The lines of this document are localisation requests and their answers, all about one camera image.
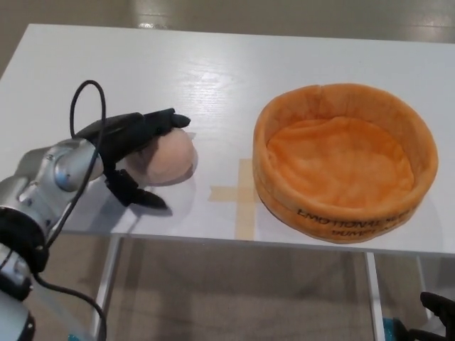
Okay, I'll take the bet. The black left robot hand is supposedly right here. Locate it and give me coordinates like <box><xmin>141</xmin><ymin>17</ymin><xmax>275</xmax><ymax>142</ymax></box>
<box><xmin>75</xmin><ymin>107</ymin><xmax>168</xmax><ymax>207</ymax></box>

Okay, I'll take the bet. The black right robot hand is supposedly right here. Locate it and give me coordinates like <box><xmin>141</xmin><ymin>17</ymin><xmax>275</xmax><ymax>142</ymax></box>
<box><xmin>406</xmin><ymin>291</ymin><xmax>455</xmax><ymax>341</ymax></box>

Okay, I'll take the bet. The pink round plush toy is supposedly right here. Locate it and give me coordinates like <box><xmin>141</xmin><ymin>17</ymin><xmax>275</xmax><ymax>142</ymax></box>
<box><xmin>136</xmin><ymin>129</ymin><xmax>198</xmax><ymax>186</ymax></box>

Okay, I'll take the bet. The orange plush round basket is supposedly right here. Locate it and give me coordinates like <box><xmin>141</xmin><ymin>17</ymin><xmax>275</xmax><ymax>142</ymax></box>
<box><xmin>252</xmin><ymin>83</ymin><xmax>439</xmax><ymax>246</ymax></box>

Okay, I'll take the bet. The white metal table leg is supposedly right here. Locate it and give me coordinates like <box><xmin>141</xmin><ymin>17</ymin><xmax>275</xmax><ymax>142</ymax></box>
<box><xmin>365</xmin><ymin>250</ymin><xmax>387</xmax><ymax>341</ymax></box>
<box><xmin>414</xmin><ymin>253</ymin><xmax>430</xmax><ymax>298</ymax></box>
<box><xmin>89</xmin><ymin>236</ymin><xmax>124</xmax><ymax>341</ymax></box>

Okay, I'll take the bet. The teal object on floor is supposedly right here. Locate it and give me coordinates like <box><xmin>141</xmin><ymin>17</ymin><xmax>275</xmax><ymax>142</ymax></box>
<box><xmin>382</xmin><ymin>316</ymin><xmax>410</xmax><ymax>341</ymax></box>

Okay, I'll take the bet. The short beige masking tape strip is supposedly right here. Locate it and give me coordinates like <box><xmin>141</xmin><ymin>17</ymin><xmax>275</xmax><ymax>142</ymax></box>
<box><xmin>208</xmin><ymin>184</ymin><xmax>260</xmax><ymax>204</ymax></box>

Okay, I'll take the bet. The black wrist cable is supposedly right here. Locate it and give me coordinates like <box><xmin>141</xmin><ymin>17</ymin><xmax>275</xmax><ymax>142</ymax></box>
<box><xmin>34</xmin><ymin>80</ymin><xmax>108</xmax><ymax>341</ymax></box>

